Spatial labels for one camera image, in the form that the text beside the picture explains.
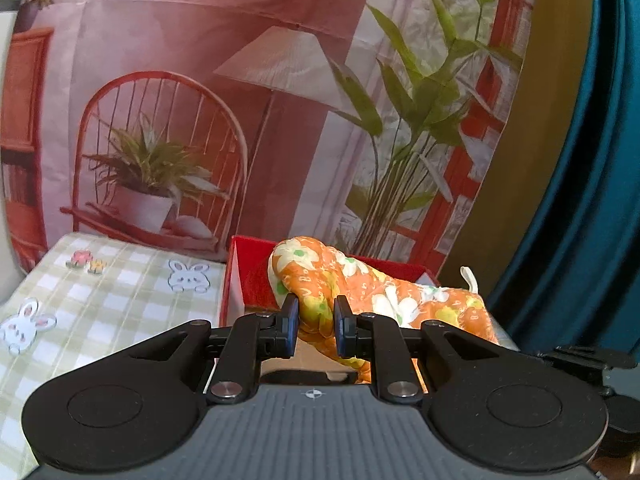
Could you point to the red strawberry print box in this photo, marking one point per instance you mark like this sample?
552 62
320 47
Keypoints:
250 280

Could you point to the printed room scene backdrop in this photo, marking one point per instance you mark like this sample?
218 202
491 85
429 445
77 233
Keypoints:
210 85

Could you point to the teal curtain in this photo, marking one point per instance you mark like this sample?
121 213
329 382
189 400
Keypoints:
590 185

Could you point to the orange floral oven mitt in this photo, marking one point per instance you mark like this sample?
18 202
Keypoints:
390 295

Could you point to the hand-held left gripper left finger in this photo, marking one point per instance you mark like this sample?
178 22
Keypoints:
289 327

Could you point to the green checked bunny tablecloth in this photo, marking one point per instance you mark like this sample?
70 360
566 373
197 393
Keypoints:
115 310

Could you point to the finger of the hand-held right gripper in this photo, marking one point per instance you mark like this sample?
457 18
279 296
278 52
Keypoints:
590 358

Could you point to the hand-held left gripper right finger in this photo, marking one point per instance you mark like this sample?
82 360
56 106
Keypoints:
342 330

